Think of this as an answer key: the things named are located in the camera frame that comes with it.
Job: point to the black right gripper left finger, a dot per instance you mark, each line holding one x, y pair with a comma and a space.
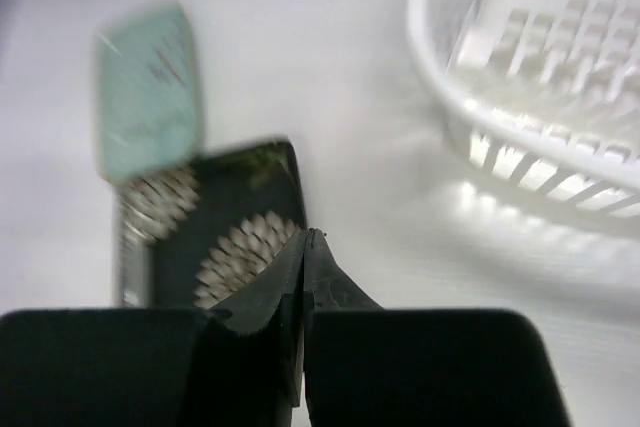
237, 364

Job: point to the black floral square plate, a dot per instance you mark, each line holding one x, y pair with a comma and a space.
194, 235

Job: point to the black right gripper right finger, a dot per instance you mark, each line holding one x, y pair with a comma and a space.
365, 365

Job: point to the white plastic dish rack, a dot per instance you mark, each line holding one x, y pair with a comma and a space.
542, 94

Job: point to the light green rectangular plate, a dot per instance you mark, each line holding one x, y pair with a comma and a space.
148, 102

